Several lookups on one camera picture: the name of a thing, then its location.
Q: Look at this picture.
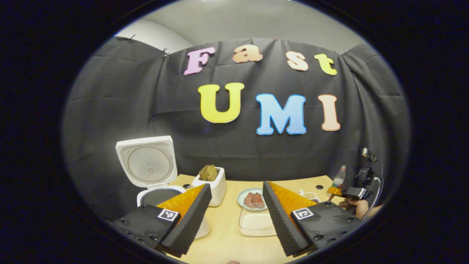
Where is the clear plastic water bottle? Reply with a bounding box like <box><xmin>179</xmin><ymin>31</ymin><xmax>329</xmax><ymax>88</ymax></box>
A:
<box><xmin>332</xmin><ymin>165</ymin><xmax>347</xmax><ymax>188</ymax></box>

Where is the white rice cooker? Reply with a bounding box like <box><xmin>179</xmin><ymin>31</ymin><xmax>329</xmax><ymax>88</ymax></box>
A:
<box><xmin>116</xmin><ymin>136</ymin><xmax>211</xmax><ymax>239</ymax></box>

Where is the white toaster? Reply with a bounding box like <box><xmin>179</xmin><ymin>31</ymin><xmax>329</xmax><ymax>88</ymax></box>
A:
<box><xmin>192</xmin><ymin>167</ymin><xmax>227</xmax><ymax>207</ymax></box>

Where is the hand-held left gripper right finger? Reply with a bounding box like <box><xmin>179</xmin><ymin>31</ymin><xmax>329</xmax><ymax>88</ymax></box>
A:
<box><xmin>262</xmin><ymin>180</ymin><xmax>365</xmax><ymax>257</ymax></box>

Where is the black backdrop cloth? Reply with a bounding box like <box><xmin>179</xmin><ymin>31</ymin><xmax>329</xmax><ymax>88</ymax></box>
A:
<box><xmin>62</xmin><ymin>35</ymin><xmax>411</xmax><ymax>220</ymax></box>

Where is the light blue plate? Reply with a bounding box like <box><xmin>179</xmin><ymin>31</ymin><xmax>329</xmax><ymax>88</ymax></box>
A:
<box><xmin>237</xmin><ymin>188</ymin><xmax>268</xmax><ymax>212</ymax></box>

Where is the clear box of rice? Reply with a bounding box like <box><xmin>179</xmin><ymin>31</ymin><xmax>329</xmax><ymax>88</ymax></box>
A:
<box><xmin>239</xmin><ymin>205</ymin><xmax>277</xmax><ymax>237</ymax></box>

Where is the white divided bean dish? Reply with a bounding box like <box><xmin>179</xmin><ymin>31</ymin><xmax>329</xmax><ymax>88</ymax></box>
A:
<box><xmin>299</xmin><ymin>189</ymin><xmax>321</xmax><ymax>203</ymax></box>

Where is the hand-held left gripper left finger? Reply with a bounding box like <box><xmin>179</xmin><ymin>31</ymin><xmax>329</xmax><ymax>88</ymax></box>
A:
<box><xmin>114</xmin><ymin>183</ymin><xmax>213</xmax><ymax>257</ymax></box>

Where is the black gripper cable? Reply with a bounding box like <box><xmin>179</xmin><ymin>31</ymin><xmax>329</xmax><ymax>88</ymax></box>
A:
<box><xmin>366</xmin><ymin>159</ymin><xmax>384</xmax><ymax>217</ymax></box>

